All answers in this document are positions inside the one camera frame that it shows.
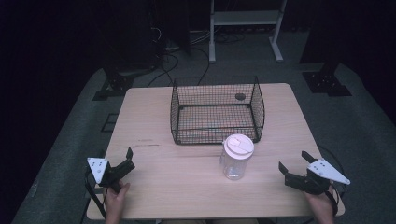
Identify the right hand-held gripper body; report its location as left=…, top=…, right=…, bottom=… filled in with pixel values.
left=284, top=158, right=351, bottom=196

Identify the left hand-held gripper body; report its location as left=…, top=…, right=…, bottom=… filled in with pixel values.
left=86, top=157, right=129, bottom=194

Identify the person's left hand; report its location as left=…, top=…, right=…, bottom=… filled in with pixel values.
left=103, top=180, right=132, bottom=220

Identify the person's right hand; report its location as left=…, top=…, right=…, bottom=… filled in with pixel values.
left=303, top=185, right=336, bottom=221

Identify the clear jar with white lid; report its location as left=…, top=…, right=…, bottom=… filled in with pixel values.
left=219, top=133, right=256, bottom=181

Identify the black stand base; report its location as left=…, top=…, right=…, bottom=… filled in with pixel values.
left=301, top=60, right=353, bottom=98
left=92, top=60, right=158, bottom=102

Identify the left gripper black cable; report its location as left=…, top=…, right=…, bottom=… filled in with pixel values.
left=84, top=169, right=108, bottom=219

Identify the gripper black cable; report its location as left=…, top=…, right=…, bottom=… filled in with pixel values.
left=317, top=145, right=347, bottom=200
left=84, top=169, right=108, bottom=219

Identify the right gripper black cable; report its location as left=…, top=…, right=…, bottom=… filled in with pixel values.
left=317, top=145, right=347, bottom=200

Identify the black wrist strap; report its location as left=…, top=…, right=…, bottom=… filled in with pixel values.
left=324, top=188, right=340, bottom=217

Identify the black wire mesh basket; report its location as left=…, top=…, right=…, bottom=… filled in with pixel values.
left=169, top=75, right=266, bottom=146

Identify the black floor cable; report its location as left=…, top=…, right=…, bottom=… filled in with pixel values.
left=147, top=50, right=180, bottom=89
left=190, top=46, right=211, bottom=87

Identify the white metal stand frame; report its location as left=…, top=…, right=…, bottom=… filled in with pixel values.
left=208, top=0, right=288, bottom=64

